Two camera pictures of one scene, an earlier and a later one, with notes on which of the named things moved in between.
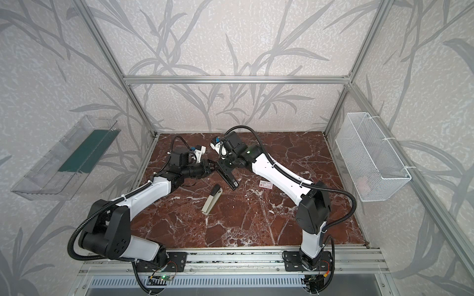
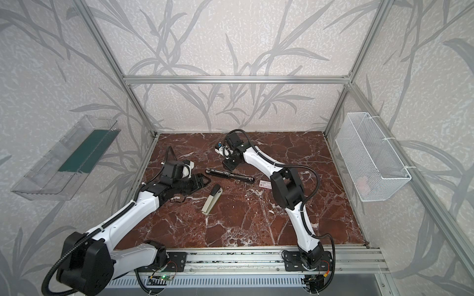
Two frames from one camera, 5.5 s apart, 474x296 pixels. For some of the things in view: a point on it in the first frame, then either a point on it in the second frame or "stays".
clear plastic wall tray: [57, 174] stays
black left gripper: [207, 168] to [190, 182]
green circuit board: [165, 277] stays
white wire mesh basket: [374, 171] stays
